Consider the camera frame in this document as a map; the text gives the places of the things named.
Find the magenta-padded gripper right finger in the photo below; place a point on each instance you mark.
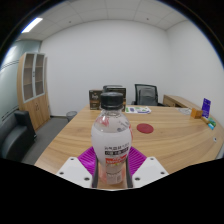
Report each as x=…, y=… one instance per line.
x=150, y=170

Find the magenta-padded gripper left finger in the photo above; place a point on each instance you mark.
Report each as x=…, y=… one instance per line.
x=74, y=170

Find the clear black-capped drink bottle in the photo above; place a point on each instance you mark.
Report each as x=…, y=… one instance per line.
x=111, y=136

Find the flat round red coaster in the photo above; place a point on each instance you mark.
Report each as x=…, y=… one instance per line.
x=145, y=128

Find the grey waste bin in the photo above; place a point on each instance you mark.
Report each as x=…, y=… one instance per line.
x=71, y=115

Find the white green purple leaflet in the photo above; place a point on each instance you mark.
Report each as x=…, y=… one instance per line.
x=138, y=109

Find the black leather sofa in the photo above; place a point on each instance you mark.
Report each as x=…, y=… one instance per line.
x=15, y=136

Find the round white disc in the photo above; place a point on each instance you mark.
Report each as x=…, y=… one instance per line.
x=185, y=111

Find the small white table socket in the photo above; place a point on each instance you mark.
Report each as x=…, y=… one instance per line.
x=215, y=139

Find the small orange wooden box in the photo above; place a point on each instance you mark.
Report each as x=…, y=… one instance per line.
x=196, y=113

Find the tall dark brown carton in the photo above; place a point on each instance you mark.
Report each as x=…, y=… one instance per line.
x=95, y=99

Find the wooden side desk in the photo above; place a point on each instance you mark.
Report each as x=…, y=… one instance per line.
x=178, y=101

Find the small blue box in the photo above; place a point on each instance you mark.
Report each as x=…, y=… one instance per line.
x=211, y=126

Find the black mesh office chair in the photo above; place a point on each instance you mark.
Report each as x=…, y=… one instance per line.
x=146, y=95

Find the small green box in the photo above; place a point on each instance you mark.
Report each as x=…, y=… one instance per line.
x=212, y=121

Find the wooden shelf cabinet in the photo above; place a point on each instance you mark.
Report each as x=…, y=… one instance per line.
x=33, y=100

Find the purple standing card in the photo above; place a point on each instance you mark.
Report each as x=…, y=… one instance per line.
x=206, y=107

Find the long ceiling light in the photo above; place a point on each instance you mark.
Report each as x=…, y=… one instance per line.
x=31, y=25

